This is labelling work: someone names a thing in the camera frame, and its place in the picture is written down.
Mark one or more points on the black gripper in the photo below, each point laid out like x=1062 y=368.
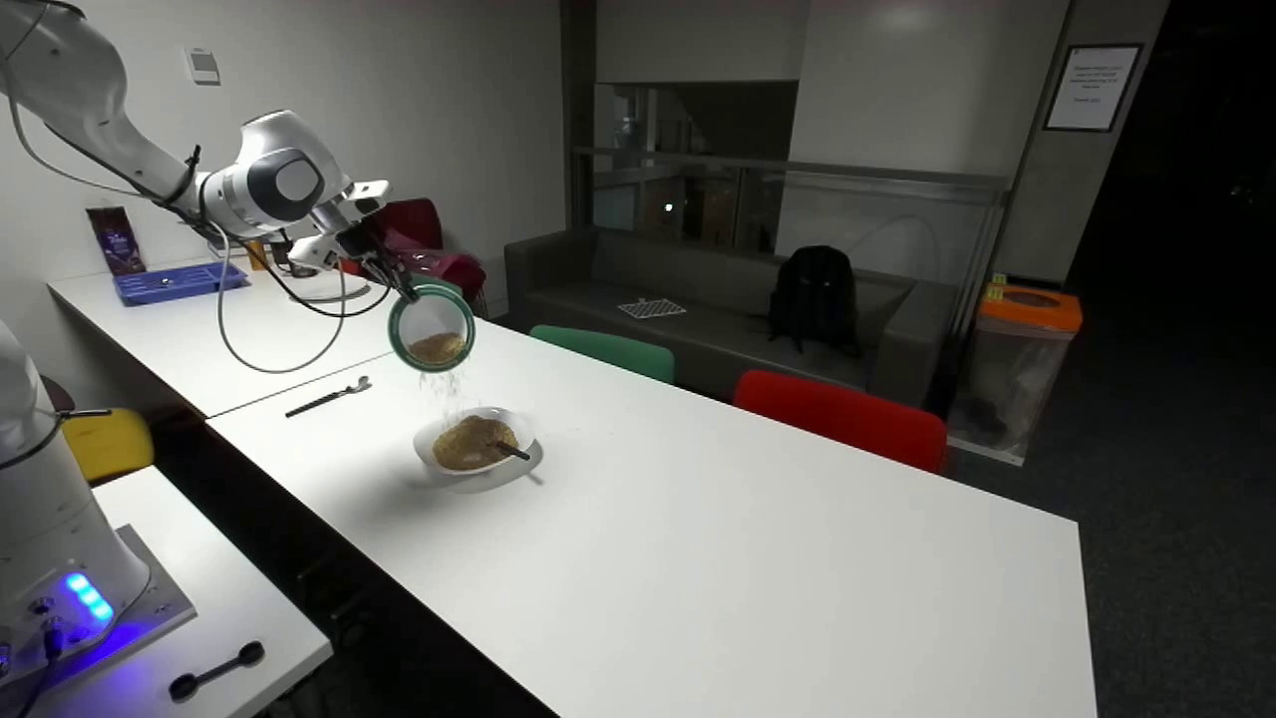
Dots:
x=350 y=244

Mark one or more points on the green rimmed white bowl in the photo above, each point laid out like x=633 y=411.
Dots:
x=431 y=325

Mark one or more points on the dry rice pile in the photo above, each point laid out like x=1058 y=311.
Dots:
x=464 y=442
x=437 y=350

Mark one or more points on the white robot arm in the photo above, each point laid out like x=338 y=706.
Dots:
x=104 y=120

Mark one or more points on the dark red armchair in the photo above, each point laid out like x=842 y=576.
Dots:
x=425 y=233

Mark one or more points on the green chair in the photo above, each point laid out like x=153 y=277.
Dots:
x=612 y=350

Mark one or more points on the paper sheet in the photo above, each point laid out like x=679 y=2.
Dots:
x=651 y=309

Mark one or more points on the grey sofa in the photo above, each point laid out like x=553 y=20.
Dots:
x=691 y=302

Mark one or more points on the yellow chair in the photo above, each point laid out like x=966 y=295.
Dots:
x=110 y=442

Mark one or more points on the black backpack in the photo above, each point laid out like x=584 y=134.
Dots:
x=814 y=302

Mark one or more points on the black dumbbell shaped tool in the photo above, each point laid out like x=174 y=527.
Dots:
x=214 y=673

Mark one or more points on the red chair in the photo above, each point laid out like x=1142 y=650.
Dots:
x=851 y=416

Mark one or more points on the glass railing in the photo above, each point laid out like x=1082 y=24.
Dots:
x=901 y=214

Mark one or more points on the orange lidded bin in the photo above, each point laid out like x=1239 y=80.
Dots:
x=1020 y=365

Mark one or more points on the small wall sign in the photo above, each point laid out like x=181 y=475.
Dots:
x=205 y=65

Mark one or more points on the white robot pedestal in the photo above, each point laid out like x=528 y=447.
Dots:
x=45 y=531

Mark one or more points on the framed wall notice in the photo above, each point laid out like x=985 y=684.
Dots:
x=1095 y=85

